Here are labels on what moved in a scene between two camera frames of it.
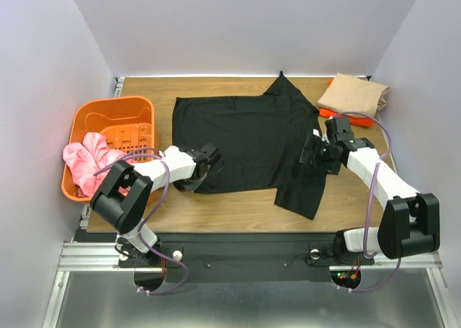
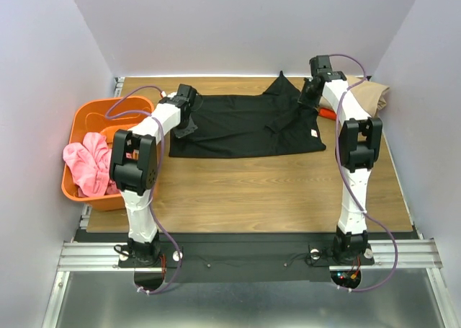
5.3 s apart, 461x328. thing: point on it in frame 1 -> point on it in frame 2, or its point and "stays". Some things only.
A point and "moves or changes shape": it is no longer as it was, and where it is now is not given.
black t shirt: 261,140 moves or changes shape
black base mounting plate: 202,258 stays
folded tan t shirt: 353,94 stays
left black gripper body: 192,184 -> 186,127
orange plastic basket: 127,123 stays
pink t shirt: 88,158 stays
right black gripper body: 310,150 -> 307,95
